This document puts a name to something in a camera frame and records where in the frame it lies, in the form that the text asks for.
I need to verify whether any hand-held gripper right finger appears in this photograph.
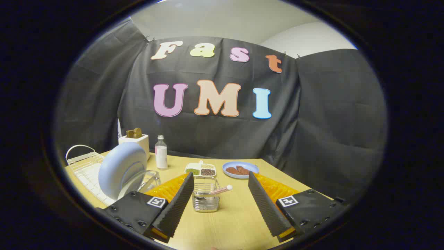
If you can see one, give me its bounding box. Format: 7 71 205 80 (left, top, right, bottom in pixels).
248 171 349 243

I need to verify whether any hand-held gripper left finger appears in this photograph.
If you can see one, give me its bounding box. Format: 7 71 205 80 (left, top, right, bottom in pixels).
95 172 195 243

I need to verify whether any metal wire basket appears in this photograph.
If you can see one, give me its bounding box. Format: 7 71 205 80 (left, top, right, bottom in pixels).
192 177 221 213

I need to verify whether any pink handled spoon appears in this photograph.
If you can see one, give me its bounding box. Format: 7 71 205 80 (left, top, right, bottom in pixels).
195 185 233 200

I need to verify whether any large light blue plate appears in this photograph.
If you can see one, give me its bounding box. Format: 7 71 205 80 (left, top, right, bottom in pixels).
98 142 148 201

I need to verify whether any white wire dish rack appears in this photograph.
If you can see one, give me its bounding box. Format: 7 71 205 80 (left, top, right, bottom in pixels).
65 145 162 206

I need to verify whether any small blue plate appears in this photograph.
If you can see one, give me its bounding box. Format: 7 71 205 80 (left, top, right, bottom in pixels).
222 161 259 180

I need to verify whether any white divided dish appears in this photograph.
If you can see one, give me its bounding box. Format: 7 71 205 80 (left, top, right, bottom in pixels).
185 160 217 178

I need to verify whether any clear bottle with white label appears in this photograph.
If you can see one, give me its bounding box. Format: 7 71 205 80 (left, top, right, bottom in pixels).
155 135 168 170

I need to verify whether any white square holder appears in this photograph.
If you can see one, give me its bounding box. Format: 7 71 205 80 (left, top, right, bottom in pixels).
118 134 151 160

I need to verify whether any black backdrop cloth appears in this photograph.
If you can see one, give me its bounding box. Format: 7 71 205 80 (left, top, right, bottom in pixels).
55 17 387 206

